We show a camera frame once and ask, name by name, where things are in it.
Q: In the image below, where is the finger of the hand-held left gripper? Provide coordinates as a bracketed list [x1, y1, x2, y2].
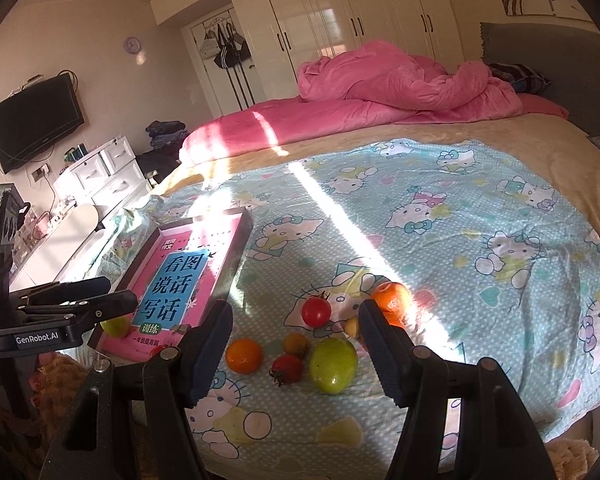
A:
[10, 276, 112, 307]
[17, 290, 139, 333]

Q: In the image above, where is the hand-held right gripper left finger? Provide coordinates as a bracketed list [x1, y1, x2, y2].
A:
[42, 300, 234, 480]

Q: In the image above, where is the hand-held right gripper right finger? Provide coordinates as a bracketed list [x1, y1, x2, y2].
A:
[357, 300, 563, 480]

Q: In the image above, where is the small green apple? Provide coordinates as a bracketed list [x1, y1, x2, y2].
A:
[101, 316, 131, 339]

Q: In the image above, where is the small mandarin orange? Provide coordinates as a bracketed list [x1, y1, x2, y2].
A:
[225, 338, 264, 375]

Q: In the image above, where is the large green apple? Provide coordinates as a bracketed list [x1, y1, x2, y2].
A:
[309, 337, 359, 394]

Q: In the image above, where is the large orange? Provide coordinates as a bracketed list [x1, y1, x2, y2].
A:
[371, 282, 412, 331]

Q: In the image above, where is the small dark red tomato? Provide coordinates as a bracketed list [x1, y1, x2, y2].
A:
[270, 355, 304, 387]

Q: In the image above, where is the small orange-green tomato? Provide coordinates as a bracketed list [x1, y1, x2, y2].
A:
[284, 332, 310, 358]

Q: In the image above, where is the dark brown tray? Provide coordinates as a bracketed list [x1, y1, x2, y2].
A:
[87, 206, 254, 366]

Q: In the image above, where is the person's left hand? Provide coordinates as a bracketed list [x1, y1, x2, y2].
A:
[0, 352, 56, 408]

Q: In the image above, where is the white desk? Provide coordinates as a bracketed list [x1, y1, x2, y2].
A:
[10, 202, 111, 291]

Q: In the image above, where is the clear cosmetics organizer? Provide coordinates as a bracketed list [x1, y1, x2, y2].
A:
[11, 205, 63, 266]

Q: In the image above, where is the pink book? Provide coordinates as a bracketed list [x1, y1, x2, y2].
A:
[100, 212, 245, 363]

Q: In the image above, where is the black stand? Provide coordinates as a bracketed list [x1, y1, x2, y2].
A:
[0, 185, 32, 331]

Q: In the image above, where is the white drawer cabinet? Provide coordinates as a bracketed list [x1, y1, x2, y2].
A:
[54, 137, 153, 211]

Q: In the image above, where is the printed blanket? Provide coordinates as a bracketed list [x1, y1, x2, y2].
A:
[100, 137, 600, 480]

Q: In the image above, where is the black flat television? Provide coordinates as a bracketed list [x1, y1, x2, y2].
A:
[0, 76, 85, 175]

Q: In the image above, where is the pile of dark clothes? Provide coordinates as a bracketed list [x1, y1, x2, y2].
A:
[146, 120, 188, 148]

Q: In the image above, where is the beige fuzzy cloth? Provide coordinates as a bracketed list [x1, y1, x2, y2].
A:
[550, 437, 600, 480]

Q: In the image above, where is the white door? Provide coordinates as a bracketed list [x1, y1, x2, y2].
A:
[182, 2, 261, 116]

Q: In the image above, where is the pink bedsheet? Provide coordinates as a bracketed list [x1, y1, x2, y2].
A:
[180, 92, 571, 168]

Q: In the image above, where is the beige blanket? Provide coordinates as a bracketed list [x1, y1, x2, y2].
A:
[150, 110, 600, 441]

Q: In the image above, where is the white hanging bag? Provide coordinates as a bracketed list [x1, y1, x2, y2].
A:
[199, 30, 221, 61]

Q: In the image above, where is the black striped hanging bag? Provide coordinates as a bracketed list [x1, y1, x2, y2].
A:
[214, 25, 253, 70]

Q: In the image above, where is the pink duvet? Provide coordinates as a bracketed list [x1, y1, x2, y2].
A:
[296, 39, 523, 123]

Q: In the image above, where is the dark checked pillow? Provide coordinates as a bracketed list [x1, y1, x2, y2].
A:
[487, 62, 552, 95]

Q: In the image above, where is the grey headboard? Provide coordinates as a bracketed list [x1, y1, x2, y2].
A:
[480, 22, 600, 136]

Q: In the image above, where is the white glossy wardrobe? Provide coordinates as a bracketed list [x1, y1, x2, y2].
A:
[150, 0, 466, 111]

